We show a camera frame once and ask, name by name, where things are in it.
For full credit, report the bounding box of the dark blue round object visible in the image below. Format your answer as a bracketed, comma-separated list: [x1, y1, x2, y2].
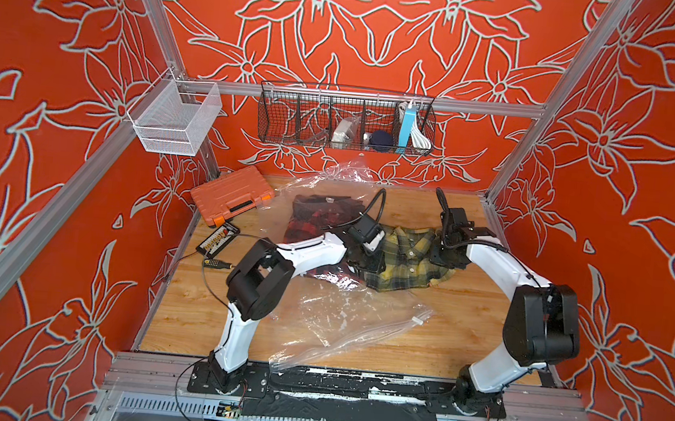
[368, 130, 394, 154]

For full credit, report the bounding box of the white cable bundle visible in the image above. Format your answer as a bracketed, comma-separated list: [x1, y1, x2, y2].
[410, 117, 436, 155]

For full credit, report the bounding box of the black wire wall basket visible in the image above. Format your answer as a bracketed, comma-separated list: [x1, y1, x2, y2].
[257, 80, 437, 157]

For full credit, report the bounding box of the clear plastic wall bin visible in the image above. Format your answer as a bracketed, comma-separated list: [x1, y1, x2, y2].
[130, 78, 224, 161]

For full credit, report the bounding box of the black screwdriver bit holder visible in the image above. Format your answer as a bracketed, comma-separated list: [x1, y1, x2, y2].
[196, 223, 241, 260]

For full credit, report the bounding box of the olive plaid shirt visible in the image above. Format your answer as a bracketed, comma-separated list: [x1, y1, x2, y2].
[358, 226, 456, 292]

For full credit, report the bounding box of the red black plaid shirt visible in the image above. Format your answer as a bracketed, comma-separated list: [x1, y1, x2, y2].
[283, 209, 355, 287]

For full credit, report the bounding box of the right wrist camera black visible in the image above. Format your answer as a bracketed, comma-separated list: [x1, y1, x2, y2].
[441, 207, 472, 234]

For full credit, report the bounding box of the light blue box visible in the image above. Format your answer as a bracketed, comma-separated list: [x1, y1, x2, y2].
[395, 107, 417, 154]

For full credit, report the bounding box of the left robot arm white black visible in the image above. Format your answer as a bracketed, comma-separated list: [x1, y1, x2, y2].
[207, 232, 385, 393]

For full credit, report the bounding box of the black yellow screwdriver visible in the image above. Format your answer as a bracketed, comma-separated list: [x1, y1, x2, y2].
[202, 258, 234, 271]

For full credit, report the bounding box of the orange tool case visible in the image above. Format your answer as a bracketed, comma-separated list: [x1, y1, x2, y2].
[190, 167, 275, 227]

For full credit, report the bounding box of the grey bagged item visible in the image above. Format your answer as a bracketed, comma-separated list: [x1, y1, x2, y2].
[330, 117, 361, 150]

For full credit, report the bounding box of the white cable duct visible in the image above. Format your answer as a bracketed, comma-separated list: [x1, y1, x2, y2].
[114, 389, 462, 421]

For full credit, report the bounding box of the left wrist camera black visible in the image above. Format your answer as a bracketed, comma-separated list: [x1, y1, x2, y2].
[347, 215, 385, 254]

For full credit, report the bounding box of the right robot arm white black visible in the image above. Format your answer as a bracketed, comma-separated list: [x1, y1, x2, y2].
[429, 189, 580, 416]

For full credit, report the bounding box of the clear plastic vacuum bag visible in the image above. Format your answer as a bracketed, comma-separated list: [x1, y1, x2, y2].
[258, 160, 435, 372]

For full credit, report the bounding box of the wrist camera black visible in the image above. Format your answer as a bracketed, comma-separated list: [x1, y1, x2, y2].
[347, 215, 385, 254]
[441, 207, 472, 234]

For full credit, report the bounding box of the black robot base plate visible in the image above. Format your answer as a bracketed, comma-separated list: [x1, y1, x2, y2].
[185, 360, 507, 421]

